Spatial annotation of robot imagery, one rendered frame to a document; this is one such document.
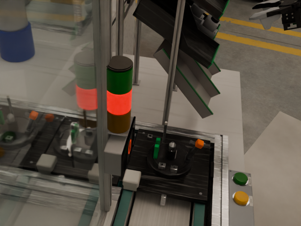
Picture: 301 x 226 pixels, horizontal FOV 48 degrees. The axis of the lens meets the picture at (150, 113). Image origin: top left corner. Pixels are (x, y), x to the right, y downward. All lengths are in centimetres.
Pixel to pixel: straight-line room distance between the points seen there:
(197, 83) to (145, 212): 50
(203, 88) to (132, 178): 47
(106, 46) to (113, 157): 23
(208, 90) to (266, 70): 228
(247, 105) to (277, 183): 179
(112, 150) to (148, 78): 90
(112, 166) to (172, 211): 34
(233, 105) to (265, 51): 239
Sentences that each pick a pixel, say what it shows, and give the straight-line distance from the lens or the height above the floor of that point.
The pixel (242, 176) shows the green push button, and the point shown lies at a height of 97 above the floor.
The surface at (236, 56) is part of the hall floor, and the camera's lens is 363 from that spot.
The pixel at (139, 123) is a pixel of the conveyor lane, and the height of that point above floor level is 96.
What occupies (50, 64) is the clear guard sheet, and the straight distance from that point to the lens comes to 40.
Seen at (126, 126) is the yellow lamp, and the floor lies 127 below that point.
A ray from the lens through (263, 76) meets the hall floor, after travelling 341.
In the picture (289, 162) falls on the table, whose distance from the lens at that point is 133.
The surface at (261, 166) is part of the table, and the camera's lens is 128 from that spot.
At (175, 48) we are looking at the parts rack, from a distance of 104.
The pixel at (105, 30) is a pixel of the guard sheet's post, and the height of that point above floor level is 148.
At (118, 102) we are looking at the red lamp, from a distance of 65.
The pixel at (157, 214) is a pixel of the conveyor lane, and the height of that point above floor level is 92.
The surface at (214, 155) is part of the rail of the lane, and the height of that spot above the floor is 96.
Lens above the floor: 175
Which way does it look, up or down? 40 degrees down
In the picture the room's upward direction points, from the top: 6 degrees clockwise
